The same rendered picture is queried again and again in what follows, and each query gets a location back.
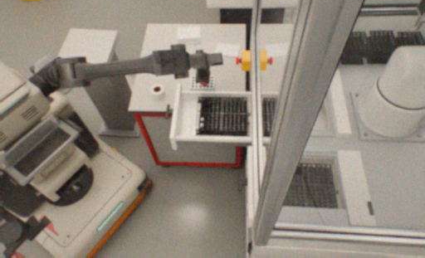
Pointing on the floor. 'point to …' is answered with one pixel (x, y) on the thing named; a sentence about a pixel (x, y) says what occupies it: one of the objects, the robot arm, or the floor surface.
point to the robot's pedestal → (108, 109)
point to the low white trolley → (156, 145)
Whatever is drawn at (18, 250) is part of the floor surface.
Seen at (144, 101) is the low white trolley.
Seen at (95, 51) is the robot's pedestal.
